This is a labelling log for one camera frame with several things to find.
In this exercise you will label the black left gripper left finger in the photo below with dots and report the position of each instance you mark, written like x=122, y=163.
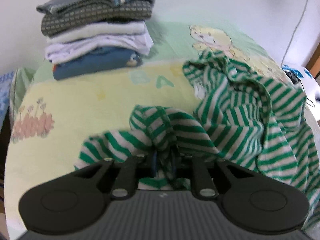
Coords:
x=131, y=171

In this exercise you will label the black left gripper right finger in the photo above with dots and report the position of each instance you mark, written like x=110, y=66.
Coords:
x=195, y=170

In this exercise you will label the green white striped garment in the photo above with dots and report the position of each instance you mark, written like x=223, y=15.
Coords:
x=251, y=120

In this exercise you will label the pastel cartoon bed sheet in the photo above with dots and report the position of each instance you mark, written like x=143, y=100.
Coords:
x=56, y=117

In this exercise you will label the blue folded garment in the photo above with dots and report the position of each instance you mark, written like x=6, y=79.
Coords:
x=100, y=59

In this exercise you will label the blue white patterned mat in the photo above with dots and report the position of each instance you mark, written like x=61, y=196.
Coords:
x=301, y=72

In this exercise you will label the lilac white folded garment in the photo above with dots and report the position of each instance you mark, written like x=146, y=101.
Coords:
x=63, y=52

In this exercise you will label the dark checked folded garment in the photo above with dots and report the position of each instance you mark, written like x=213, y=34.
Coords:
x=94, y=13

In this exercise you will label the black charger with cable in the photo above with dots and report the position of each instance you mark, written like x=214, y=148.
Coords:
x=296, y=81

